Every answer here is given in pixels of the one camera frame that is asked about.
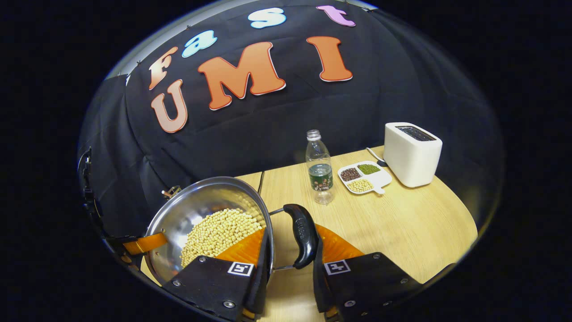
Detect black backdrop cloth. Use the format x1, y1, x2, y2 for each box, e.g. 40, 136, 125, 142
78, 0, 503, 238

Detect white divided plate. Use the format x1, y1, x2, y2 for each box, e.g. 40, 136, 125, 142
337, 161, 393, 196

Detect steel pot with black handle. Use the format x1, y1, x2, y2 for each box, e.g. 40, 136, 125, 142
144, 176, 320, 288

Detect large heap of soybeans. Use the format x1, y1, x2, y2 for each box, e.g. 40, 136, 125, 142
180, 208, 265, 269

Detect clear plastic water bottle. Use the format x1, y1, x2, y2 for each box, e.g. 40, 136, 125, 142
305, 130, 335, 205

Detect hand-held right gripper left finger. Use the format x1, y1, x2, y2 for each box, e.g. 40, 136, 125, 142
162, 226, 273, 322

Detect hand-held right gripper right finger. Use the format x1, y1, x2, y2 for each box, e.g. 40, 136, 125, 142
312, 224, 423, 322

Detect white toaster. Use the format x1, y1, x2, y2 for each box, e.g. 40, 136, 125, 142
383, 122, 443, 188

